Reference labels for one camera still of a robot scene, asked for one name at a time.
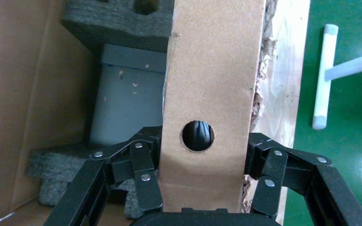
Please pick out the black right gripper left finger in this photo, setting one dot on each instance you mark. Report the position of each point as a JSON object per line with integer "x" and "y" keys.
{"x": 143, "y": 187}

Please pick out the small brown cardboard box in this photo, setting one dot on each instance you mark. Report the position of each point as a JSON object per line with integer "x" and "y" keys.
{"x": 212, "y": 78}

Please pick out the black foam insert with holes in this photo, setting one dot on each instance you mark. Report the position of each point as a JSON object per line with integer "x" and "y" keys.
{"x": 112, "y": 28}

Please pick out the white metal table leg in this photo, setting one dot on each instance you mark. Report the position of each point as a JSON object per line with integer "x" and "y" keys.
{"x": 323, "y": 93}

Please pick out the grey plastic case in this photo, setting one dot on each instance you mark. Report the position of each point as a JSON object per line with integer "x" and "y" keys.
{"x": 124, "y": 103}

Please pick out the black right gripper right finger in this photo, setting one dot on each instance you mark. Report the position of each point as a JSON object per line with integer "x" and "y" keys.
{"x": 268, "y": 193}

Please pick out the large open cardboard carton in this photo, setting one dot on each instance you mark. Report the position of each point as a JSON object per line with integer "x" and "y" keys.
{"x": 12, "y": 93}

